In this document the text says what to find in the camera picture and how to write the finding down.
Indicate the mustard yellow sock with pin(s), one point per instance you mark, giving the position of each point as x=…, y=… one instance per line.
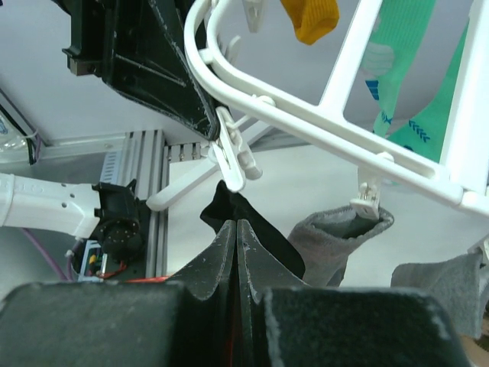
x=312, y=19

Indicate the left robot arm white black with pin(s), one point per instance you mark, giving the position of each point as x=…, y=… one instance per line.
x=110, y=214

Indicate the teal patterned sock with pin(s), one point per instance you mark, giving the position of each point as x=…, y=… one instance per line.
x=424, y=133
x=398, y=31

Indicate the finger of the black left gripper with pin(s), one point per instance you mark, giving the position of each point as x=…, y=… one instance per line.
x=137, y=48

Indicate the red plastic bin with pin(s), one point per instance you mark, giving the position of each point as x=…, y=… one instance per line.
x=160, y=279

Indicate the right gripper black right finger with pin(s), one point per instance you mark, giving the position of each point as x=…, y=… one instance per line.
x=284, y=322

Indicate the white plastic sock hanger frame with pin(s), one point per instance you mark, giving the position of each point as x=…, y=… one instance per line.
x=458, y=180

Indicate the white clothes peg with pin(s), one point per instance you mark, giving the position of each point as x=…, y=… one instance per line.
x=233, y=154
x=366, y=203
x=254, y=11

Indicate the grey sock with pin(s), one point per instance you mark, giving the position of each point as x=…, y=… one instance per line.
x=326, y=239
x=460, y=285

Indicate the aluminium rail base frame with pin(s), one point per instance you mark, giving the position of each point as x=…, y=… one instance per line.
x=146, y=158

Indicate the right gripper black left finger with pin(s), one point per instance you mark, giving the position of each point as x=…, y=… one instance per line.
x=183, y=321

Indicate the metal and white drying rack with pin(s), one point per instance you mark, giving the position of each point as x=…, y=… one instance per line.
x=190, y=180

